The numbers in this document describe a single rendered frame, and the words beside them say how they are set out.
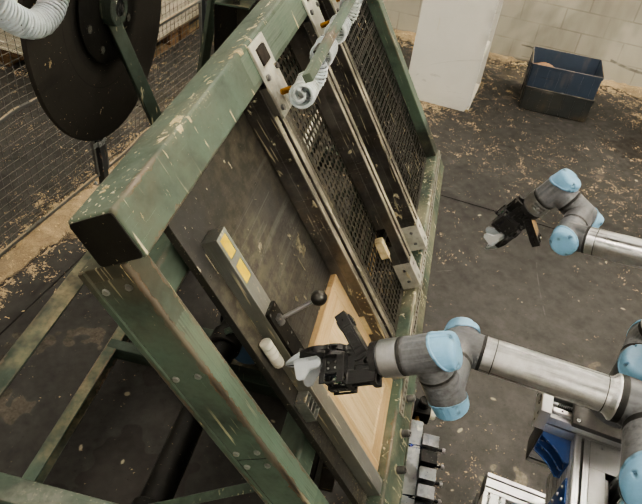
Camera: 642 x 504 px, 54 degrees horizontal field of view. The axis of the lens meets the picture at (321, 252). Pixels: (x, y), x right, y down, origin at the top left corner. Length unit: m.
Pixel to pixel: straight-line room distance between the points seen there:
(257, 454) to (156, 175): 0.62
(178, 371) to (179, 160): 0.40
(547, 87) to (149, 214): 5.15
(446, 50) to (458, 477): 3.61
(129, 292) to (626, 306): 3.51
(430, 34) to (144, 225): 4.69
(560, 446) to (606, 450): 0.13
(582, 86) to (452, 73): 1.12
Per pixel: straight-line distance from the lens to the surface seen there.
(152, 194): 1.09
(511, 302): 3.93
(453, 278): 3.95
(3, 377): 2.39
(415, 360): 1.19
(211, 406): 1.30
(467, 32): 5.51
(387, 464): 1.98
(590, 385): 1.35
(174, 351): 1.20
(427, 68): 5.68
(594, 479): 2.12
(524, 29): 6.92
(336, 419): 1.69
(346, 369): 1.25
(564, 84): 5.97
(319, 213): 1.74
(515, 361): 1.33
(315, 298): 1.44
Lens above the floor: 2.58
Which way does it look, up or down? 41 degrees down
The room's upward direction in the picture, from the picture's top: 7 degrees clockwise
